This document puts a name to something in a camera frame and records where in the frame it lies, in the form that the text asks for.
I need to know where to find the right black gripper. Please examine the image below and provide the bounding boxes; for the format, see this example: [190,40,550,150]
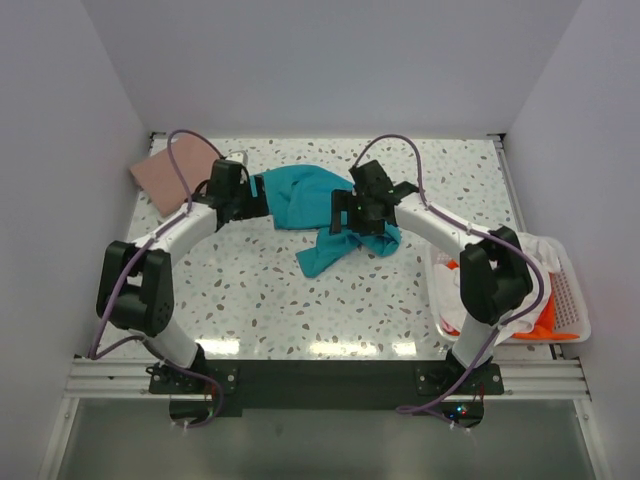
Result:
[329,189,385,237]

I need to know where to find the teal t shirt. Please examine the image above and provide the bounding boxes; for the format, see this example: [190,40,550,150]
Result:
[261,165,402,278]

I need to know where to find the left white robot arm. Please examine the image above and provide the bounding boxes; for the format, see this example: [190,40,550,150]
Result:
[96,159,269,392]

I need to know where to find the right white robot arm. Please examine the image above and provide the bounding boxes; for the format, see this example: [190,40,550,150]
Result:
[330,161,550,393]

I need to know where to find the folded pink t shirt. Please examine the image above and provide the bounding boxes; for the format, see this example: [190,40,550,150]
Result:
[130,133,222,217]

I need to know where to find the white t shirt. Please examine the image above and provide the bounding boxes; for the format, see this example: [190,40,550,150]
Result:
[432,230,564,346]

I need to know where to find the orange t shirt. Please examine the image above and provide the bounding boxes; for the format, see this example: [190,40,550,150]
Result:
[431,252,561,344]

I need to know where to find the white plastic basket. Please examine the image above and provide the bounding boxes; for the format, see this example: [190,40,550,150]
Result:
[425,232,591,345]

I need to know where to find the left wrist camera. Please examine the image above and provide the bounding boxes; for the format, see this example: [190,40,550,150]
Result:
[224,150,249,168]

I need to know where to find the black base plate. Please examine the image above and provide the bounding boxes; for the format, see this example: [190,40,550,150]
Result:
[146,360,505,428]

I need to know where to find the aluminium front rail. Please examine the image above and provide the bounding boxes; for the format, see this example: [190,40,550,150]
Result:
[64,359,590,403]

